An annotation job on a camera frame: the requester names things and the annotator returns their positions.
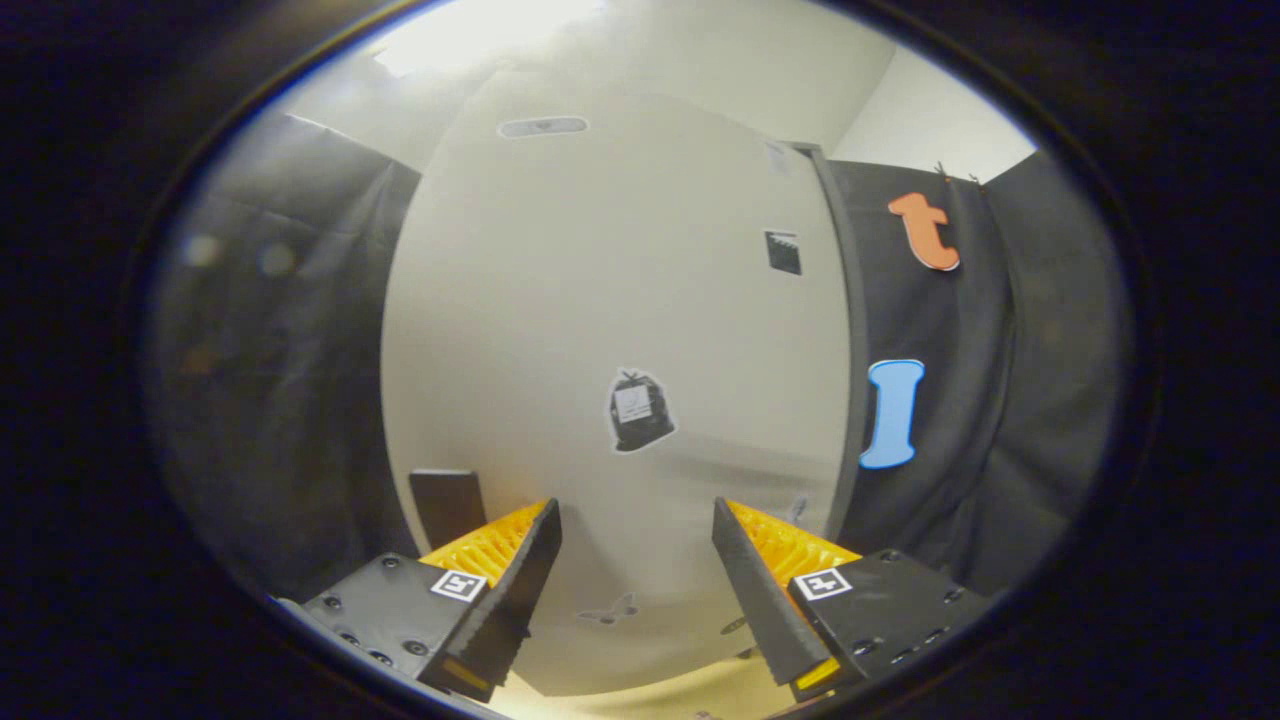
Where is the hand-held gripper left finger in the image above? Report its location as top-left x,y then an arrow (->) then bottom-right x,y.
275,498 -> 563,704

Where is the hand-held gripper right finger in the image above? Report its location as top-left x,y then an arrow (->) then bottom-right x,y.
712,497 -> 993,703

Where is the grey shoe cabinet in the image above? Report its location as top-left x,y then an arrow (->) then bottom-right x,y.
790,140 -> 873,546

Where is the white shoe cabinet door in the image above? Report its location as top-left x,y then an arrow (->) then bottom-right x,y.
380,70 -> 856,698

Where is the black backdrop cloth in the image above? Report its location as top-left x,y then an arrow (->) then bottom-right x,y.
145,110 -> 1136,606

